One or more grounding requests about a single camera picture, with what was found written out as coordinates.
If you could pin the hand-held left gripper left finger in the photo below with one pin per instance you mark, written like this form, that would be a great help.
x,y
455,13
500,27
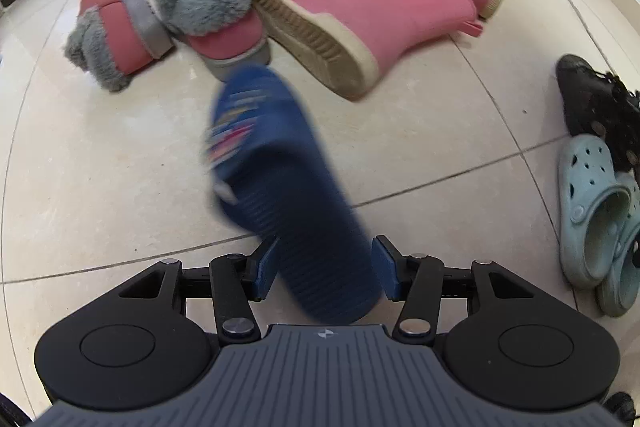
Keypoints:
x,y
264,272

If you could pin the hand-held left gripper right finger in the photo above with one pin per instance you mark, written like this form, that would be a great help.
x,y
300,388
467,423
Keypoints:
x,y
386,269

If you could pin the blue slipper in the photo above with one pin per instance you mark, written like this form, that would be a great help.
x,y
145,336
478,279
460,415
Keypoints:
x,y
280,167

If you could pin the mint green clog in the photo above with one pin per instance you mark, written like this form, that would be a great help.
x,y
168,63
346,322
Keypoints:
x,y
587,177
622,292

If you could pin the black ankle boot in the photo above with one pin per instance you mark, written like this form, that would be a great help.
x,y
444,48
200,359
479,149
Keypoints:
x,y
585,97

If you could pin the pink fur-lined slipper boot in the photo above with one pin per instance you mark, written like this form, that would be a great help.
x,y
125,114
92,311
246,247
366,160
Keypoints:
x,y
215,37
115,32

